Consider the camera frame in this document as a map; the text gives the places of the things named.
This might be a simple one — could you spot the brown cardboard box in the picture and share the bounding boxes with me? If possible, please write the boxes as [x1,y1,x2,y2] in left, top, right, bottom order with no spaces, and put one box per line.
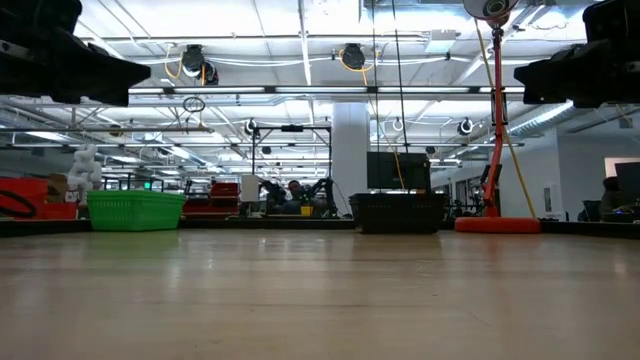
[47,173,71,204]

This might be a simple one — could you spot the thin black hanging cable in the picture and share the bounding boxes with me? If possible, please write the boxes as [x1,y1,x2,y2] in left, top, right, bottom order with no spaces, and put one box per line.
[372,0,380,151]
[391,0,409,154]

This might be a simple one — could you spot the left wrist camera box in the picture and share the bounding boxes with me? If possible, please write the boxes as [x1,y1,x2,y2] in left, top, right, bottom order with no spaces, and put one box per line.
[29,0,84,30]

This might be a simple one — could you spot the white box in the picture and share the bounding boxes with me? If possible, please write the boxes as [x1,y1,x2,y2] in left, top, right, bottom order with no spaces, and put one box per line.
[240,174,261,204]

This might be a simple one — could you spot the black background rig frame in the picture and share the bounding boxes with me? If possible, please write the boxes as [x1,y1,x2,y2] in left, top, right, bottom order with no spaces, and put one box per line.
[251,124,334,217]

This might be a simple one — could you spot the black monitor screen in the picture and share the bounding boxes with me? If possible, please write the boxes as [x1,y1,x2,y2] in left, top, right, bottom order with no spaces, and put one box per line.
[366,151,432,191]

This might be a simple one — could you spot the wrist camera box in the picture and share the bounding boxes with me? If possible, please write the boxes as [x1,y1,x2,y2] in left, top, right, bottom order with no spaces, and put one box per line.
[29,0,84,30]
[582,0,640,44]

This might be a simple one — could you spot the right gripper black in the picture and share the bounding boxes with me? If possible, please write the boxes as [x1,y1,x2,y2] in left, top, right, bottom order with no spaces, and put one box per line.
[513,37,640,109]

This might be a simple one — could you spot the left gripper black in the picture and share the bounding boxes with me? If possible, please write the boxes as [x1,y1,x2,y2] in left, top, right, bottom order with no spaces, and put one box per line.
[0,0,151,107]

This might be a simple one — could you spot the dark monitor screen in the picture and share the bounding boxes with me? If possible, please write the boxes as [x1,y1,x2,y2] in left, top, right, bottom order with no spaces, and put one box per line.
[614,161,640,207]

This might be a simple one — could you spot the black office chair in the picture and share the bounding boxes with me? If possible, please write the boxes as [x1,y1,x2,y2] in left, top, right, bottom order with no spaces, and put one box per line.
[578,199,604,223]

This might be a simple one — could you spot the white building column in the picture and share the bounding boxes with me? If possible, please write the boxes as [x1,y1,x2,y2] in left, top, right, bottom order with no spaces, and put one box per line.
[332,102,371,217]

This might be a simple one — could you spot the black table frame rail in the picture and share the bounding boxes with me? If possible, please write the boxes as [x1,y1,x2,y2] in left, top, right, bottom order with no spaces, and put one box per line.
[0,218,640,239]

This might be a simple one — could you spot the white stacked packages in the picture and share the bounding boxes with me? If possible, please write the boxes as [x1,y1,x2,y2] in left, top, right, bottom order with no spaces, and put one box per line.
[66,144,104,204]

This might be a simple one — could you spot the red storage bins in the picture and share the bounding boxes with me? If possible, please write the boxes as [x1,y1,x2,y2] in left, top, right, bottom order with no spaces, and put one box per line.
[182,182,241,220]
[0,177,80,222]

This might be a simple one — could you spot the grey overhead pipe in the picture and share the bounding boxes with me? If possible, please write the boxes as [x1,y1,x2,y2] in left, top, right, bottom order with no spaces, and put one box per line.
[0,125,215,135]

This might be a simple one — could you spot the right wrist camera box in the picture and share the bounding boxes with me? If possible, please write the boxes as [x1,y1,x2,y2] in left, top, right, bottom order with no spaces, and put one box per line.
[582,0,640,44]

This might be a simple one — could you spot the red stand with round base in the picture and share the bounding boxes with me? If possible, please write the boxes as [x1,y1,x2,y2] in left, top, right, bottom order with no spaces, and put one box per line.
[454,0,542,235]

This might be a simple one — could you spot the person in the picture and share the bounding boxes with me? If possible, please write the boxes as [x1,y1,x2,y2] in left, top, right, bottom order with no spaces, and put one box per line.
[287,179,307,207]
[598,176,629,221]

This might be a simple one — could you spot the long overhead light rail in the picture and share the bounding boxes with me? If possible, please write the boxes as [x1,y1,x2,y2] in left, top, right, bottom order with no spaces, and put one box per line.
[127,85,526,96]

